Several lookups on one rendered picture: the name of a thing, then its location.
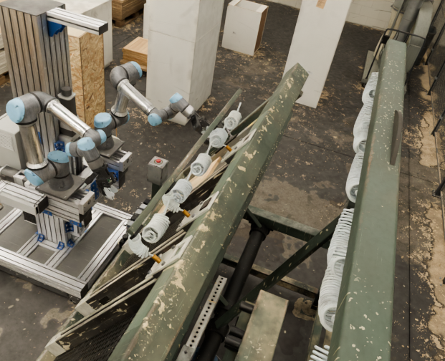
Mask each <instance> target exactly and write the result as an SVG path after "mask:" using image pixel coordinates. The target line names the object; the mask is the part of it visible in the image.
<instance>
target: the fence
mask: <svg viewBox="0 0 445 361"><path fill-rule="evenodd" d="M255 121H256V120H255ZM255 121H254V122H253V124H252V125H251V124H250V126H249V127H248V126H247V127H246V128H245V129H244V130H242V131H241V132H240V133H239V134H238V135H237V137H236V138H235V139H234V140H232V141H231V142H230V143H229V144H228V146H229V147H230V148H232V147H233V146H235V145H236V144H237V143H238V142H239V140H240V139H241V138H244V137H246V136H247V135H248V133H249V131H250V130H251V128H252V127H253V125H254V123H255ZM227 151H228V150H227V149H226V148H225V147H224V148H223V149H221V150H220V151H219V152H218V153H217V154H215V153H214V154H213V155H212V156H211V159H212V162H214V161H215V160H216V159H217V158H218V157H221V158H222V157H223V156H225V155H226V153H227ZM194 177H195V175H194V174H193V173H191V176H190V178H189V180H188V181H190V180H191V179H192V178H194Z"/></svg>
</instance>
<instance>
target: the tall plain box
mask: <svg viewBox="0 0 445 361"><path fill-rule="evenodd" d="M223 8H224V0H150V8H149V27H148V29H149V30H148V61H147V80H146V99H147V100H148V101H149V102H150V103H151V104H153V105H154V106H155V107H156V108H157V109H158V110H161V109H163V108H164V107H167V106H168V105H170V103H171V102H170V101H169V100H170V99H171V97H172V96H173V95H174V94H175V93H178V94H180V95H181V96H182V97H183V98H184V99H185V100H186V101H187V102H188V103H189V104H190V105H191V106H192V107H193V108H194V110H195V111H197V110H198V109H199V108H200V106H202V104H204V102H205V101H206V100H207V98H208V97H209V95H210V94H211V86H212V81H213V76H214V66H215V61H216V52H217V47H218V41H219V32H220V26H221V18H222V13H223ZM190 119H191V118H189V119H187V117H185V116H183V114H182V113H181V112H179V113H178V114H177V115H176V116H175V117H174V118H172V119H171V120H169V121H171V122H175V123H178V124H181V125H185V124H186V123H187V122H188V121H189V120H190Z"/></svg>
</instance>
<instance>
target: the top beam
mask: <svg viewBox="0 0 445 361"><path fill-rule="evenodd" d="M308 76H309V74H308V73H307V71H306V70H305V69H304V68H303V67H302V66H301V65H300V63H299V62H298V63H297V64H295V65H294V66H293V67H292V68H291V69H289V70H288V71H287V72H286V73H285V75H284V77H283V78H282V80H281V82H280V83H279V85H278V86H277V88H276V90H275V91H274V93H273V94H272V96H271V97H270V99H269V101H268V103H267V104H266V106H265V107H264V109H263V110H262V112H261V114H260V115H259V117H258V118H257V121H256V122H255V123H254V125H253V127H252V128H251V130H250V131H249V133H250V132H251V131H253V130H254V129H255V128H256V129H257V130H256V131H255V133H254V134H253V136H252V138H251V140H250V141H249V142H248V143H247V144H246V145H244V146H243V147H241V148H240V149H239V150H237V152H236V154H235V156H234V157H233V159H232V160H231V162H230V164H229V165H228V167H227V169H226V170H225V171H224V174H223V175H222V177H221V178H220V180H219V182H218V183H217V184H216V186H215V188H214V189H213V191H212V193H211V195H210V196H212V195H213V194H215V193H216V192H217V191H218V192H219V194H218V196H217V197H216V199H215V200H214V202H213V203H212V205H211V207H210V209H209V210H208V211H207V212H205V213H203V214H202V215H201V216H199V217H198V218H196V219H195V220H194V222H193V223H192V225H191V227H190V228H189V230H188V231H187V233H186V235H185V236H184V237H183V240H184V239H186V238H188V237H189V236H190V235H192V236H193V237H192V239H191V240H190V242H189V244H188V246H187V247H186V249H185V251H184V252H183V254H182V255H181V257H180V259H179V260H177V261H175V262H173V263H172V264H171V265H169V266H167V267H166V268H165V269H164V270H163V272H162V273H161V275H160V276H159V278H158V280H157V282H156V283H155V285H154V286H153V288H152V289H151V291H150V293H149V294H148V296H147V297H146V299H145V301H144V302H143V304H142V306H141V307H140V309H139V310H138V312H137V314H136V315H135V317H134V318H133V320H132V322H131V323H130V325H129V327H128V328H127V329H126V331H125V333H124V335H123V336H122V338H121V339H120V341H119V343H118V344H117V346H116V348H115V349H114V350H113V353H112V354H111V356H110V357H109V359H108V360H107V361H165V359H166V357H167V355H168V353H169V351H170V349H171V347H172V345H173V343H174V341H175V340H176V338H177V336H178V333H179V332H180V330H181V328H182V326H183V323H184V322H185V320H186V318H187V316H188V313H189V312H190V310H191V308H192V306H193V303H194V302H195V300H196V298H197V296H198V293H199V292H200V290H201V288H202V286H203V284H204V282H205V280H206V277H207V276H208V274H209V272H210V270H211V268H212V266H213V265H214V262H215V261H216V258H217V256H218V255H219V252H220V250H221V248H222V246H223V245H224V242H225V240H226V238H227V236H228V235H229V232H230V230H231V228H232V226H233V225H234V222H235V220H236V218H237V216H238V215H239V212H240V210H241V208H242V206H243V205H244V202H245V200H246V199H247V197H248V195H249V193H250V191H251V189H252V187H253V185H254V183H255V181H256V179H257V177H258V175H259V173H260V171H261V169H262V167H263V165H264V163H265V161H266V159H267V157H268V155H269V153H270V151H271V149H272V147H273V145H274V143H275V141H276V139H277V137H278V135H279V133H280V131H281V129H282V127H283V125H284V124H285V122H286V120H287V118H288V116H289V114H290V112H291V110H292V108H293V106H294V104H295V102H296V100H297V98H298V96H299V94H300V92H301V90H302V88H303V86H304V84H305V82H306V80H307V78H308ZM249 133H248V134H249ZM210 196H209V197H210ZM183 240H182V241H183Z"/></svg>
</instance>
